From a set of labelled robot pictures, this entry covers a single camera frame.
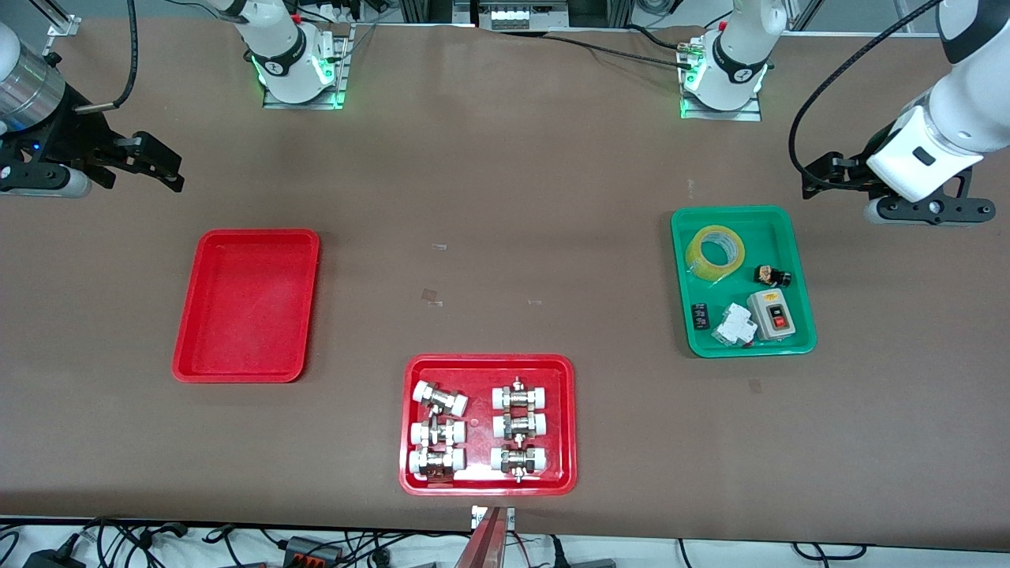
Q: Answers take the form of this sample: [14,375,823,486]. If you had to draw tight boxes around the white circuit breaker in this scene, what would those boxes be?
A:
[711,303,758,349]

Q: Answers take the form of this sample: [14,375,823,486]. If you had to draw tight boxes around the short black table cable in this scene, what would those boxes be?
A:
[627,26,695,52]

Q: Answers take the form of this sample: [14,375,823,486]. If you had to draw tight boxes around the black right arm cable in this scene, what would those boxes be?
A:
[75,0,140,115]

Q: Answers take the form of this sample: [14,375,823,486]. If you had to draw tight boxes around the white metal pipe fitting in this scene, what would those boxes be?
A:
[492,377,550,411]
[492,410,548,441]
[413,380,469,417]
[490,443,549,484]
[408,447,466,480]
[410,418,466,448]

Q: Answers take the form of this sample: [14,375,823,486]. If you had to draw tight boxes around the long black table cable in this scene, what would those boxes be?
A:
[544,33,695,67]

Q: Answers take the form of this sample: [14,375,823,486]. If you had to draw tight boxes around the grey switch box red button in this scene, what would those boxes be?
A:
[746,289,798,342]

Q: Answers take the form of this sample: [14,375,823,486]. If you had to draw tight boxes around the silver aluminium frame bar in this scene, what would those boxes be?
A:
[32,0,81,37]
[789,0,826,32]

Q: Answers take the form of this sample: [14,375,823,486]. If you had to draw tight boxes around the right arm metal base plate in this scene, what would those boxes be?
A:
[263,24,356,110]

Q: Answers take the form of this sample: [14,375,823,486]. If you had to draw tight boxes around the yellow packing tape roll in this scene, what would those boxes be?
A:
[684,225,746,282]

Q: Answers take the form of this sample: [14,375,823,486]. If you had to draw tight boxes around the green plastic tray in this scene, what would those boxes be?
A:
[671,205,817,359]

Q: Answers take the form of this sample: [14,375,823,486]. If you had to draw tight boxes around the red tray holding pipe fittings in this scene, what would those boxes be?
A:
[398,353,578,497]

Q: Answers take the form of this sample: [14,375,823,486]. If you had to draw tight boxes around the empty red plastic tray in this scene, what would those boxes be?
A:
[171,229,321,384]

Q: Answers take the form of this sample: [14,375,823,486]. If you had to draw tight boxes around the aluminium extrusion with bracket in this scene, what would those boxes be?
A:
[454,505,515,568]

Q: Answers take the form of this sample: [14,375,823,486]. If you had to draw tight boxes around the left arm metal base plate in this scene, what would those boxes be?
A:
[680,35,763,121]

